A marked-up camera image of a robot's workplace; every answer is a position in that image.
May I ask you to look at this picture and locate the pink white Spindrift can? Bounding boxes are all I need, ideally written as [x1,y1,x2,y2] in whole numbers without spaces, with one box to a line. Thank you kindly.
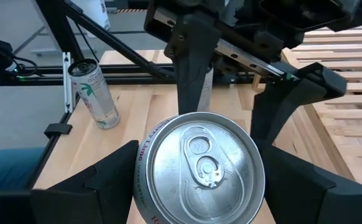
[133,111,266,224]

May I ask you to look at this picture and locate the white box with label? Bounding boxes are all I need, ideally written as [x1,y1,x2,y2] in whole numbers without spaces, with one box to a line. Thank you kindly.
[70,0,111,39]

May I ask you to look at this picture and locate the black mat hazard stripes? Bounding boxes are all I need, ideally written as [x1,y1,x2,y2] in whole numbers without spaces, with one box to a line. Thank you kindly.
[106,0,157,15]

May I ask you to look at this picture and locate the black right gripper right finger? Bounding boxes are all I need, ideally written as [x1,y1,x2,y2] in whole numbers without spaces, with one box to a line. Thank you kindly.
[257,142,362,224]

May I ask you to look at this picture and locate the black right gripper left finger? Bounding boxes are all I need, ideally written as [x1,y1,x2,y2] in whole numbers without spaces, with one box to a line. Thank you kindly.
[0,139,140,224]

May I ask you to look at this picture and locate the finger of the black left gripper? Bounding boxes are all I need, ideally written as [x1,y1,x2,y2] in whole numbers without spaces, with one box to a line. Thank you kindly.
[251,62,347,146]
[164,15,221,115]

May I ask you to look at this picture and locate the silver aluminium extrusion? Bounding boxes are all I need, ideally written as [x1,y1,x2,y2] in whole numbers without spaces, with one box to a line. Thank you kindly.
[62,52,76,113]

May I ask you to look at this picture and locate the wooden slatted shelf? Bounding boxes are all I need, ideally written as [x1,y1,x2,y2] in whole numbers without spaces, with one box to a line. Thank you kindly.
[251,23,362,191]

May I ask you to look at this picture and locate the blue object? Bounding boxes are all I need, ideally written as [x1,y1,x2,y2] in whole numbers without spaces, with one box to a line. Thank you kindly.
[0,147,47,191]

